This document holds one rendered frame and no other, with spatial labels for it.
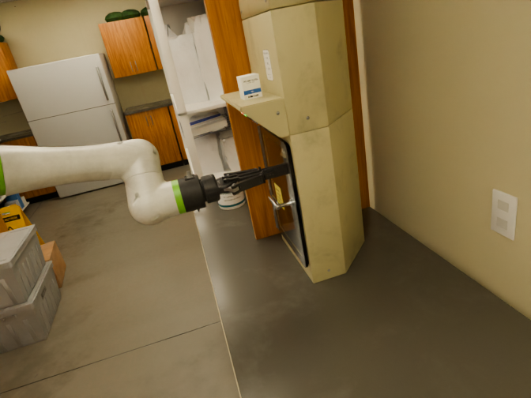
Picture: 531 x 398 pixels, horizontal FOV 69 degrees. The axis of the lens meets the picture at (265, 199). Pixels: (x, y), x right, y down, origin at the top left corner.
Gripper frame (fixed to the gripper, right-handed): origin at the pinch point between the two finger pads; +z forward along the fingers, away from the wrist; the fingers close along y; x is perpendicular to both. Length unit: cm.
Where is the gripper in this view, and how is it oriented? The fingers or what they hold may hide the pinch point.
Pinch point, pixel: (274, 171)
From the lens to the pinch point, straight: 109.0
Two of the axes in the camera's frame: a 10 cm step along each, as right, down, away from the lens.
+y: -2.6, -3.4, 9.0
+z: 9.5, -2.6, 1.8
